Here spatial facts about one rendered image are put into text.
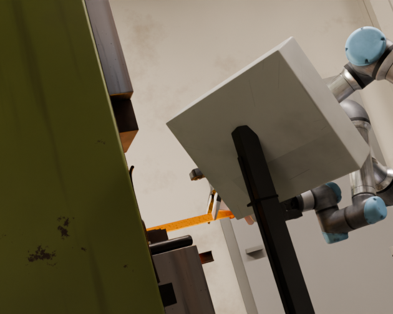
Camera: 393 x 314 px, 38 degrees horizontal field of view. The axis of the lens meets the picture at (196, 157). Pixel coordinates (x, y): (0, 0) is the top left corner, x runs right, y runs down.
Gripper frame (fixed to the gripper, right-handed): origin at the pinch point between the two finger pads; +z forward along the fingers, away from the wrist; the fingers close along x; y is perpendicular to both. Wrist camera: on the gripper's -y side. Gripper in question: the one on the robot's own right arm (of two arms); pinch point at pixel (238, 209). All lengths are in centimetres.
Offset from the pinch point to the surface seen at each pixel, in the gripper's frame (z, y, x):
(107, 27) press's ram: 30, -57, -17
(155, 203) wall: -46, -54, 244
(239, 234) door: -96, -14, 225
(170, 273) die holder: 30.8, 14.4, -15.9
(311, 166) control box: 10, 4, -63
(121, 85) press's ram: 30, -39, -17
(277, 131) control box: 15, -4, -64
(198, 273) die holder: 23.4, 16.2, -16.0
